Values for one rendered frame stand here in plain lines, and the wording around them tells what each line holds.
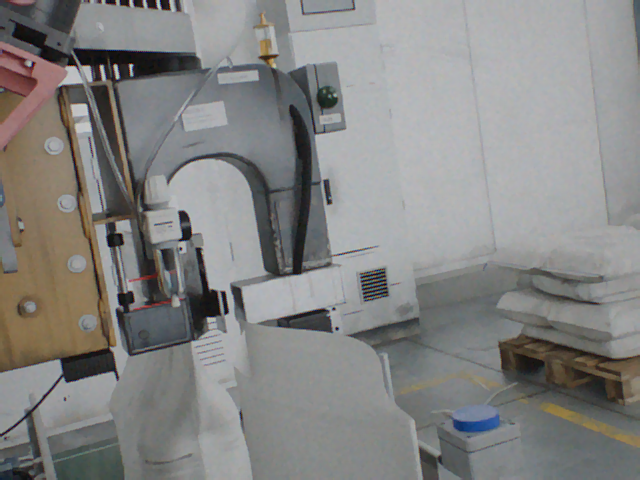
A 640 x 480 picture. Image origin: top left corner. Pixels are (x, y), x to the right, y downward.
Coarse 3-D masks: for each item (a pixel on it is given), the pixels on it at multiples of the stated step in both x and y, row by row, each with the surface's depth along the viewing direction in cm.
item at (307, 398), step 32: (256, 352) 100; (288, 352) 94; (320, 352) 90; (352, 352) 85; (256, 384) 75; (288, 384) 95; (320, 384) 91; (352, 384) 86; (384, 384) 69; (256, 416) 76; (288, 416) 71; (320, 416) 68; (352, 416) 65; (384, 416) 61; (256, 448) 78; (288, 448) 72; (320, 448) 69; (352, 448) 66; (384, 448) 62; (416, 448) 58
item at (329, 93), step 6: (318, 90) 108; (324, 90) 107; (330, 90) 108; (336, 90) 108; (318, 96) 108; (324, 96) 107; (330, 96) 107; (336, 96) 108; (318, 102) 108; (324, 102) 108; (330, 102) 108; (336, 102) 108; (330, 108) 109
